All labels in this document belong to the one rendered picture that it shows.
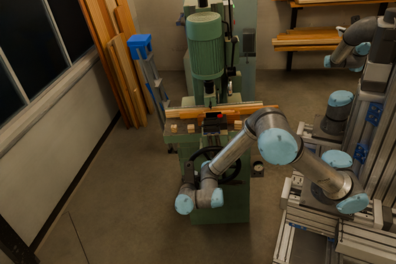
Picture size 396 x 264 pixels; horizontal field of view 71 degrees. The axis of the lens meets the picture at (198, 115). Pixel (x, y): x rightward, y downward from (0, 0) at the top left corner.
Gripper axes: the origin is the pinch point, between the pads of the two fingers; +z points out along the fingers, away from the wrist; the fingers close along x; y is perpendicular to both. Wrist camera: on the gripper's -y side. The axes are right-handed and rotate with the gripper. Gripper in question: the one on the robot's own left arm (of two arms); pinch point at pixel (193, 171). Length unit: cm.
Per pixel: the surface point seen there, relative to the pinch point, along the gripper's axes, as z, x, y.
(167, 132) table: 20.3, -15.2, -18.2
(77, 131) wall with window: 100, -118, -15
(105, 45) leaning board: 129, -89, -91
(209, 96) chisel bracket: 21.6, 11.9, -35.7
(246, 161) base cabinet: 31.1, 28.1, 7.7
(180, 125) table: 25.8, -8.0, -20.5
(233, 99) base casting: 67, 25, -28
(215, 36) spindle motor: 3, 20, -65
